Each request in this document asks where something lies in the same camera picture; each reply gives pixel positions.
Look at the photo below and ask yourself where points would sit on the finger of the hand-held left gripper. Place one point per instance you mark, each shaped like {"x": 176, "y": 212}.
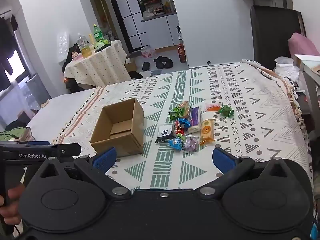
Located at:
{"x": 67, "y": 150}
{"x": 38, "y": 143}

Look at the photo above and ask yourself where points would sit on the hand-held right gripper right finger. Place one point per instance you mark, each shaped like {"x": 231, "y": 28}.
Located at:
{"x": 223, "y": 160}

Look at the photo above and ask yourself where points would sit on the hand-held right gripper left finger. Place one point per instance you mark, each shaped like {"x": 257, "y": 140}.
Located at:
{"x": 105, "y": 158}

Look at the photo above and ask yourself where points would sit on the green round snack packet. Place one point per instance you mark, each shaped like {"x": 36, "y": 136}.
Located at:
{"x": 225, "y": 110}

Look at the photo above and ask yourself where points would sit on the person's left hand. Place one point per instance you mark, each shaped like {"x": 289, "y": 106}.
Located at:
{"x": 12, "y": 202}

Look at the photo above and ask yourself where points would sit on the green clothing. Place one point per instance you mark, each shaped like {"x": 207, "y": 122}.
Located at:
{"x": 12, "y": 133}

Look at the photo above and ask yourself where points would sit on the yellow cookie packet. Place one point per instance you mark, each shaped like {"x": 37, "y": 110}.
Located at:
{"x": 207, "y": 131}

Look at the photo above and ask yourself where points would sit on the white bed sheet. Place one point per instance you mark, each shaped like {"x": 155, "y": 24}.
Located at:
{"x": 57, "y": 112}

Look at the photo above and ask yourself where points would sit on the clear purple snack packet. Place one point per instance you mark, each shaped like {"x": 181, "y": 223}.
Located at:
{"x": 191, "y": 143}

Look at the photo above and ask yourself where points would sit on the white snack packet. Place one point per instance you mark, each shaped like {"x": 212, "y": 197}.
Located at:
{"x": 193, "y": 129}

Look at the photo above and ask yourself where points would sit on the blue round snack packet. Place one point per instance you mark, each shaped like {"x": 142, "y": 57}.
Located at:
{"x": 176, "y": 142}

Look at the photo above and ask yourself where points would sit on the long purple snack packet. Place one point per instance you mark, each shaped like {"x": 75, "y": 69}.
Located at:
{"x": 195, "y": 116}

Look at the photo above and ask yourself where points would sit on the orange snack packet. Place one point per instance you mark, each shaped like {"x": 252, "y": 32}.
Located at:
{"x": 212, "y": 108}

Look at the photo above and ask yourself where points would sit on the red snack packet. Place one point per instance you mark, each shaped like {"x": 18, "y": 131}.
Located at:
{"x": 179, "y": 130}

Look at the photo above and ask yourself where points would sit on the blue square snack packet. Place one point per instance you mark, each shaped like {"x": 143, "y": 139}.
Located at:
{"x": 184, "y": 123}

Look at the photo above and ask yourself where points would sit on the black snack packet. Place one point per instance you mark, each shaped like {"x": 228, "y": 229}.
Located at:
{"x": 165, "y": 132}

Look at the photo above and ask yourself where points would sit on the green crinkled snack packet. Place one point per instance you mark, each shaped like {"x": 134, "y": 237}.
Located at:
{"x": 175, "y": 113}

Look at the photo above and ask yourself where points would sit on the black cloth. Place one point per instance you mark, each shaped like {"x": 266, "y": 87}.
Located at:
{"x": 135, "y": 75}

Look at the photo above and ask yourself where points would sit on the table with dotted tablecloth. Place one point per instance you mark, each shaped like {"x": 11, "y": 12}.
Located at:
{"x": 95, "y": 65}

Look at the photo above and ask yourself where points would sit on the black bag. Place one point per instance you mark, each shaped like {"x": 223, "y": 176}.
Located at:
{"x": 68, "y": 57}

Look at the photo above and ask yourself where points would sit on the pink cup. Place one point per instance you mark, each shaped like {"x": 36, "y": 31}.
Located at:
{"x": 76, "y": 56}

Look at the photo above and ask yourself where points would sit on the small cardboard box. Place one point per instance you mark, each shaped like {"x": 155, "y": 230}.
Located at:
{"x": 131, "y": 67}

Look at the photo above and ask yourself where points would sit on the black slipper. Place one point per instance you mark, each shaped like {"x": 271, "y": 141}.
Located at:
{"x": 146, "y": 65}
{"x": 159, "y": 62}
{"x": 168, "y": 63}

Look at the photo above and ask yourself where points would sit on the yellow drink bottle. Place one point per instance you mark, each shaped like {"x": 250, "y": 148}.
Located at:
{"x": 85, "y": 48}

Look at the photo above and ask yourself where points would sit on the dark hanging clothes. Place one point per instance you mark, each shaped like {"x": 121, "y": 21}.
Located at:
{"x": 7, "y": 42}

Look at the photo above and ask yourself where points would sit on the green food container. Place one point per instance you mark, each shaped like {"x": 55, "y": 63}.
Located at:
{"x": 100, "y": 45}

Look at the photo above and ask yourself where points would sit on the white clothes pile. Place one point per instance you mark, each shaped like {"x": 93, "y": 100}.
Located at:
{"x": 285, "y": 67}

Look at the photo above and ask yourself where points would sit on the red bottle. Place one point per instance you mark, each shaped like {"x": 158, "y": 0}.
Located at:
{"x": 182, "y": 53}

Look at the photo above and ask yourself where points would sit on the pink plastic bag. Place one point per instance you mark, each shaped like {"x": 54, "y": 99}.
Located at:
{"x": 147, "y": 52}

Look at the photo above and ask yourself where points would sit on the green soda bottle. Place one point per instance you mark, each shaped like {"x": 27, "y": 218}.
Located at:
{"x": 98, "y": 33}

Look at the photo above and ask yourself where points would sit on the white desk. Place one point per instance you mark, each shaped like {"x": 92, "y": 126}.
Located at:
{"x": 310, "y": 65}

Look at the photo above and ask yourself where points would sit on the black framed glass door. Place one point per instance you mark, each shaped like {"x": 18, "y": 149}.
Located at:
{"x": 130, "y": 30}

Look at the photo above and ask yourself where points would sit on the white kitchen cabinet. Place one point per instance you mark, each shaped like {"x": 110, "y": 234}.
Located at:
{"x": 160, "y": 32}

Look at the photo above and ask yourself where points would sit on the pink pillow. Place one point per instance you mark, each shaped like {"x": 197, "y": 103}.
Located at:
{"x": 302, "y": 45}

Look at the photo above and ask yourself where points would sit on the cluttered kitchen shelf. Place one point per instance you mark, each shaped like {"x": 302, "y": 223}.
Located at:
{"x": 155, "y": 5}

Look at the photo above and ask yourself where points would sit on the white plastic wall hanging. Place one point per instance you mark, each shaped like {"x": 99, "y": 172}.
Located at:
{"x": 62, "y": 45}

